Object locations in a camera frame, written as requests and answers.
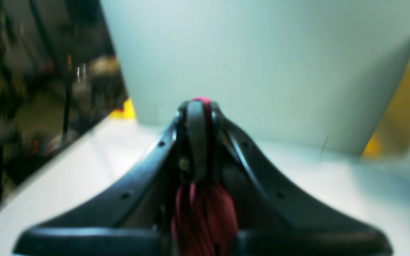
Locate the dark red t-shirt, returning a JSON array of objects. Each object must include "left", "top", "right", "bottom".
[{"left": 170, "top": 97, "right": 239, "bottom": 256}]

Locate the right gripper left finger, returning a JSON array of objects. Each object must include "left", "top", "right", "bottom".
[{"left": 13, "top": 103, "right": 198, "bottom": 256}]

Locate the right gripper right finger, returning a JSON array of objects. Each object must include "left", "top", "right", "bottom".
[{"left": 206, "top": 102, "right": 393, "bottom": 256}]

